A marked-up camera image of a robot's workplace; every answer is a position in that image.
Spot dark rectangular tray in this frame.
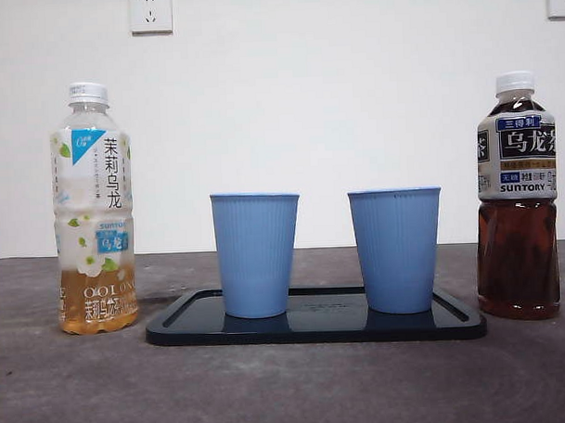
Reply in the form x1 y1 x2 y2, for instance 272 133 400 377
143 278 488 351

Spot dark oolong tea bottle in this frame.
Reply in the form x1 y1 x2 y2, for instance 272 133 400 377
469 70 562 323

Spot jasmine oolong tea bottle white label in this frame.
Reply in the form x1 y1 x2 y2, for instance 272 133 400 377
48 80 140 337

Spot blue ribbed plastic cup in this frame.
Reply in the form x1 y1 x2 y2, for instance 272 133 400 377
209 189 304 321
347 185 446 316

